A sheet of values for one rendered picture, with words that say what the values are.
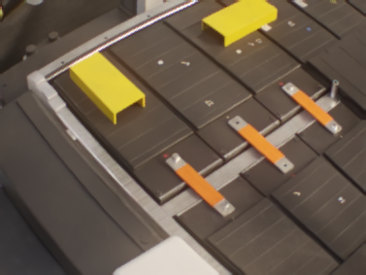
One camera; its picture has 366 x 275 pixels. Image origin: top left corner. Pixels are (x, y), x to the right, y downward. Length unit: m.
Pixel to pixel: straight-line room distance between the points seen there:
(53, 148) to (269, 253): 0.39
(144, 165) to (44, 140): 0.20
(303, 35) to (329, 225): 0.50
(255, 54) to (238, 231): 0.43
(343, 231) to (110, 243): 0.41
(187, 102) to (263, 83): 0.16
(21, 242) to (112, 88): 0.37
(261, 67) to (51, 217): 0.57
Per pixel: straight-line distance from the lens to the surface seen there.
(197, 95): 1.35
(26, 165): 1.14
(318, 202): 1.22
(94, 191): 1.08
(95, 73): 1.36
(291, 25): 1.54
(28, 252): 1.17
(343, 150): 1.31
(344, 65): 1.46
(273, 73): 1.41
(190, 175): 1.23
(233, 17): 1.48
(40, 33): 2.02
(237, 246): 1.15
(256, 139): 1.29
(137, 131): 1.29
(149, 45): 1.45
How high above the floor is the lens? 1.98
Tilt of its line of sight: 49 degrees down
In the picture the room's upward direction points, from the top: 3 degrees clockwise
